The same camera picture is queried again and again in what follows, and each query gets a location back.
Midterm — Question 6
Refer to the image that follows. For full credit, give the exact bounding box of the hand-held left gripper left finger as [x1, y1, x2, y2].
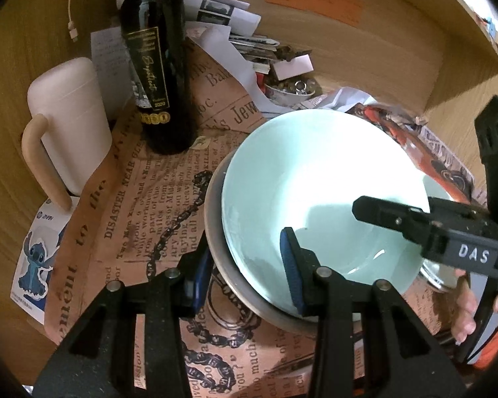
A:
[32, 228, 214, 398]

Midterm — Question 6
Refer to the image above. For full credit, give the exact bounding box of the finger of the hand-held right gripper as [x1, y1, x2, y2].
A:
[352, 196, 440, 253]

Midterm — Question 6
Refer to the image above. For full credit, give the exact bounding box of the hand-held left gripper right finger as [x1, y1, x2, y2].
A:
[279, 227, 467, 398]

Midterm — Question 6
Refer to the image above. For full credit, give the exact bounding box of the pale green plate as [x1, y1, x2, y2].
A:
[421, 174, 461, 297]

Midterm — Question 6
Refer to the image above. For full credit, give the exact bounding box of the pale pink bowl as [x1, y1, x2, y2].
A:
[204, 149, 363, 334]

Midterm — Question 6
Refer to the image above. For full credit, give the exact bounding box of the mint green bowl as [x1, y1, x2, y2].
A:
[221, 110, 431, 319]

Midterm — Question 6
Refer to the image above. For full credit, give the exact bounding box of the person's right hand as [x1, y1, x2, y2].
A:
[451, 269, 498, 345]

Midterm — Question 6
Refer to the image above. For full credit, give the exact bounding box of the white car print paper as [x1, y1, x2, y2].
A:
[311, 87, 488, 216]

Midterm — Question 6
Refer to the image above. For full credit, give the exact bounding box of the brown newspaper print paper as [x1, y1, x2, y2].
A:
[44, 45, 461, 398]

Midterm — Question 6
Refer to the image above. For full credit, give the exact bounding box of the small bowl of trinkets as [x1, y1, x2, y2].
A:
[263, 77, 318, 106]

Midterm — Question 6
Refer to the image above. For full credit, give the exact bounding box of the blue cartoon sticker sheet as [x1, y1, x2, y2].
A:
[9, 199, 73, 324]

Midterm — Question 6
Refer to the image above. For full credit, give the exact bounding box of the small white card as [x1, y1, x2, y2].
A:
[274, 55, 314, 79]

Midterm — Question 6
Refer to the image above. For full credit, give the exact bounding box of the beige mug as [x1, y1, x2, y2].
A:
[21, 57, 114, 212]

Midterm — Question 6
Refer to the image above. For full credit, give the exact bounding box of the dark wine bottle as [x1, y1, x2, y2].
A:
[120, 0, 198, 155]

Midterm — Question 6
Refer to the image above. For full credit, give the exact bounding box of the folded white paper sheet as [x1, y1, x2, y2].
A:
[185, 25, 283, 117]

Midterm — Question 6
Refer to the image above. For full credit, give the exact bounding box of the white handwritten note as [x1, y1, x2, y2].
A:
[91, 27, 129, 75]

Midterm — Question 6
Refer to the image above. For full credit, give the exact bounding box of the pile of papers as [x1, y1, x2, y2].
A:
[116, 0, 280, 75]

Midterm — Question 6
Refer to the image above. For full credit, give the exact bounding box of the white charging cable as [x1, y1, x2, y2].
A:
[62, 0, 81, 42]

